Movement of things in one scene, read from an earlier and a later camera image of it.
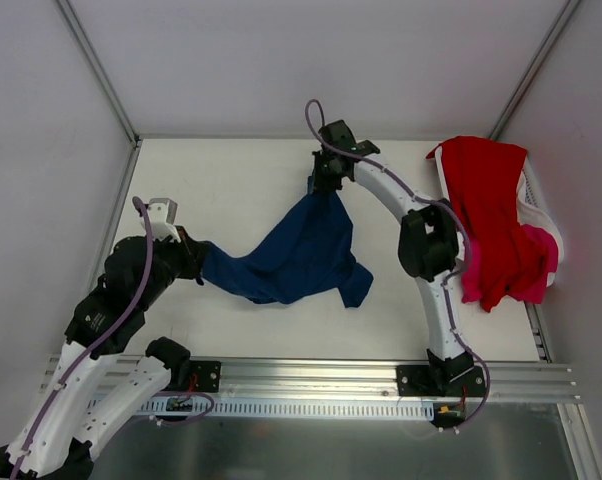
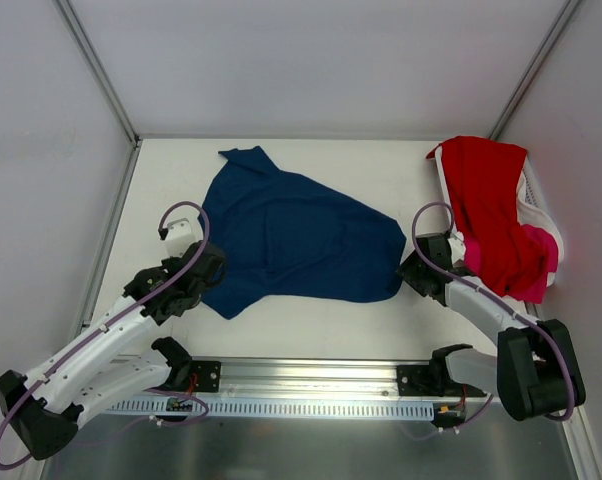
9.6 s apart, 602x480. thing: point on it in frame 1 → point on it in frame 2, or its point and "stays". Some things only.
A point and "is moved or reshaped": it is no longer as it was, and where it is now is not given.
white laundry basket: (533, 206) stays
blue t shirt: (307, 256) is moved or reshaped
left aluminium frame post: (97, 70) stays
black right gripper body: (326, 177) → (444, 248)
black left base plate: (206, 375) stays
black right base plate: (421, 380) stays
